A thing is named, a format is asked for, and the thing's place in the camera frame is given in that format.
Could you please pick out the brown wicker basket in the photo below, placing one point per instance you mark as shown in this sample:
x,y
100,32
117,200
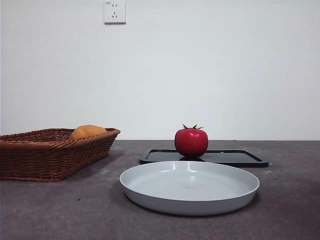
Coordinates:
x,y
50,157

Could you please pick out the black rectangular tray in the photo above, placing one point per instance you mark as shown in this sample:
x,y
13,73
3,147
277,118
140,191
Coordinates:
x,y
225,157

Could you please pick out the white wall socket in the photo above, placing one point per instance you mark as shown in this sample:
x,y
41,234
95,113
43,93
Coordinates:
x,y
115,12

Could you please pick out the pale grey round plate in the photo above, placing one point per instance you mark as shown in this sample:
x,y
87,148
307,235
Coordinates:
x,y
187,190

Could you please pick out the red tomato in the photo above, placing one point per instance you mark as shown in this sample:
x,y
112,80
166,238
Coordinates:
x,y
191,142

